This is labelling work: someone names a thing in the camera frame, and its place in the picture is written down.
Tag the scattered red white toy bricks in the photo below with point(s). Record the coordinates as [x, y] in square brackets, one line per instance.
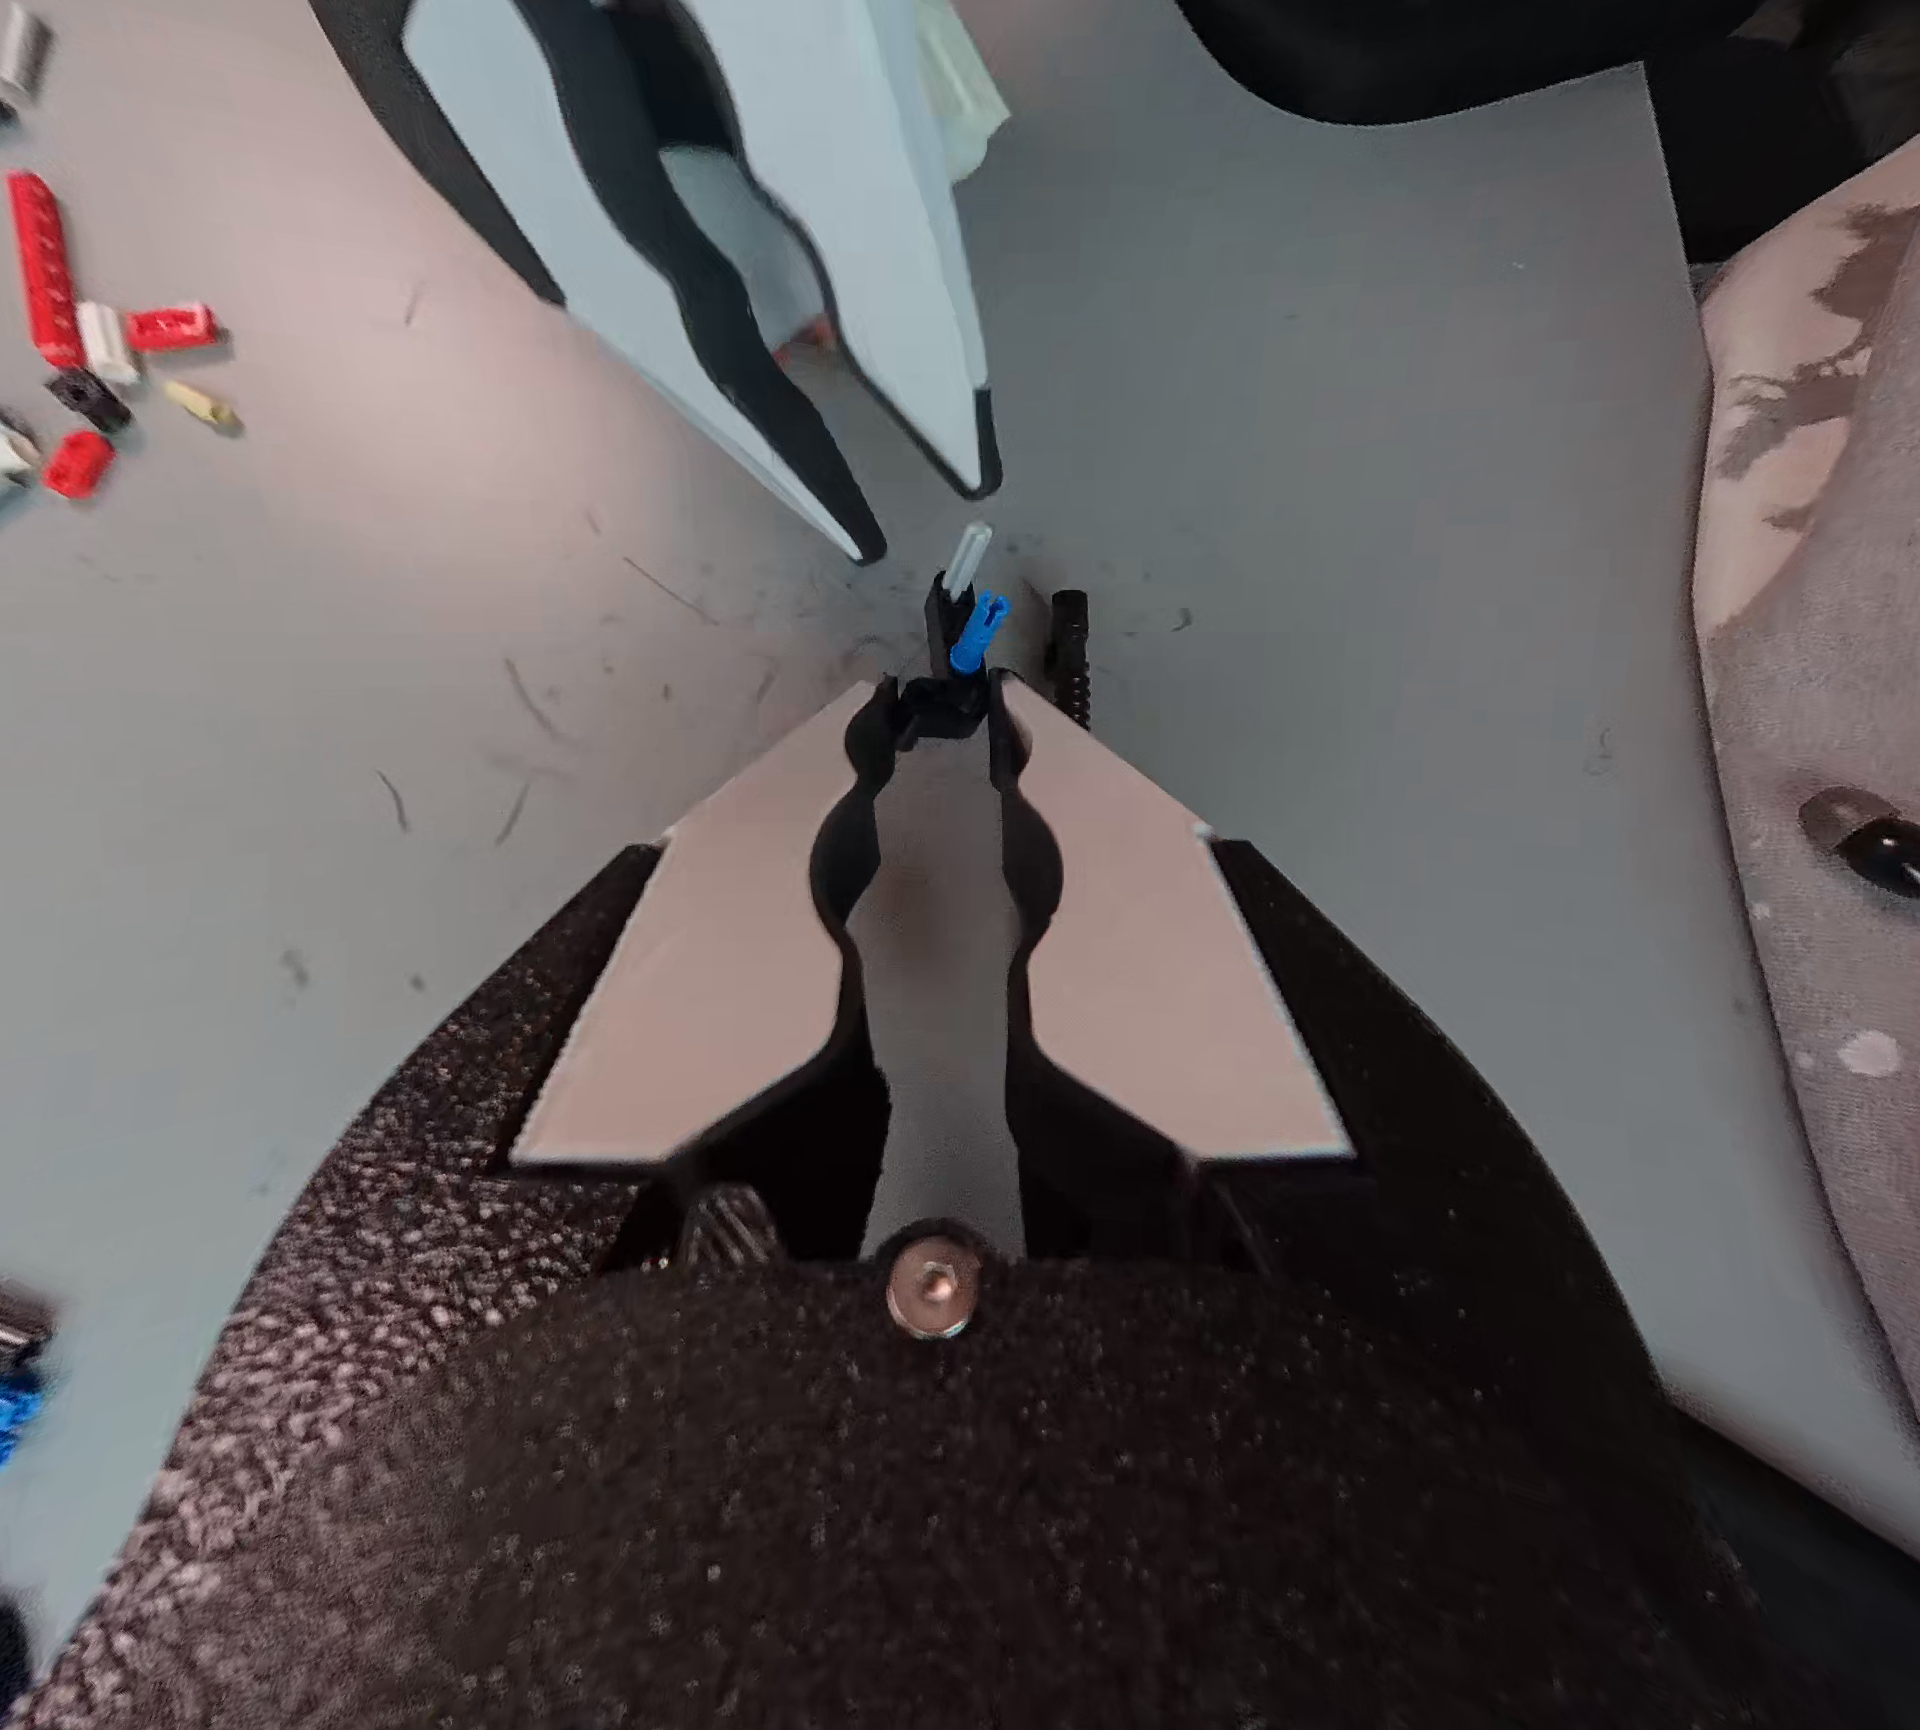
[43, 274]

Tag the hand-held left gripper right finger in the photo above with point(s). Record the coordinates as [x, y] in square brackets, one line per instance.
[1171, 994]

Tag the pile of blue black pins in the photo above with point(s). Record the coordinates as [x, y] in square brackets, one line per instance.
[14, 1400]

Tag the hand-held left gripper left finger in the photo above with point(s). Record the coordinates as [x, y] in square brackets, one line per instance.
[705, 980]

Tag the black connector brick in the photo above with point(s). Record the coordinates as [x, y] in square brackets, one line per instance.
[944, 707]

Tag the black ribbed Lego axle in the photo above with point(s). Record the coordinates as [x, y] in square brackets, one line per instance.
[1070, 643]

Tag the person's grey mottled hoodie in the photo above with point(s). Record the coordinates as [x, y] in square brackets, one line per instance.
[1815, 560]

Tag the blue connector pin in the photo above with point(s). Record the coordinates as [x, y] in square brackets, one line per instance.
[978, 633]

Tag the grey axle pin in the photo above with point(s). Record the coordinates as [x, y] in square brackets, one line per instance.
[971, 553]

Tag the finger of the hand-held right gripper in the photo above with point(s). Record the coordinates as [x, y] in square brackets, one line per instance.
[841, 110]
[554, 185]

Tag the grey desk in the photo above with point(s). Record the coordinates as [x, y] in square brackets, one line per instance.
[1350, 484]

